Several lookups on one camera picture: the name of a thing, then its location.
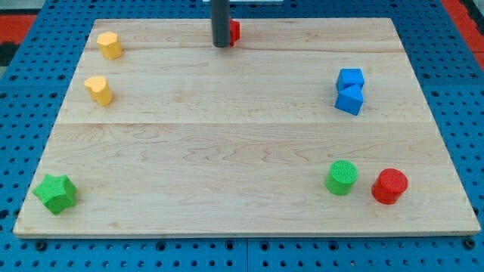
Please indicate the yellow heart block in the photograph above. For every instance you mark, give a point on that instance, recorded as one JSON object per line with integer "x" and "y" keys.
{"x": 99, "y": 90}

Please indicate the green star block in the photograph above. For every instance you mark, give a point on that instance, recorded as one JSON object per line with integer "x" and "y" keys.
{"x": 56, "y": 193}

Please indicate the red star block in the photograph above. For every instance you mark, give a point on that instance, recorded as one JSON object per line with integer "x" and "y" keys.
{"x": 234, "y": 31}

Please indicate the red cylinder block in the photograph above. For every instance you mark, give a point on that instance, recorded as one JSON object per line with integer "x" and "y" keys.
{"x": 389, "y": 186}

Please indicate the light wooden board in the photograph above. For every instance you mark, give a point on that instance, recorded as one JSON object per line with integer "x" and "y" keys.
{"x": 208, "y": 142}

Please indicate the blue triangle block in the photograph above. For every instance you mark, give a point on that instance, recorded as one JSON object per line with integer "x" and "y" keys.
{"x": 350, "y": 99}

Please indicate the blue cube block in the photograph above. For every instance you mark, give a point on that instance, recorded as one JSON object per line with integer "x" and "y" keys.
{"x": 348, "y": 77}

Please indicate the green cylinder block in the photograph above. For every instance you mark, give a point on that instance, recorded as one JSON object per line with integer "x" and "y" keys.
{"x": 341, "y": 176}

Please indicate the yellow hexagon block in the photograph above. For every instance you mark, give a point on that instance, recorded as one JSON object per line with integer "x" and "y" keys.
{"x": 109, "y": 45}

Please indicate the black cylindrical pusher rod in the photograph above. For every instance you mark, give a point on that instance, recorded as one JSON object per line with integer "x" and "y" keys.
{"x": 220, "y": 22}

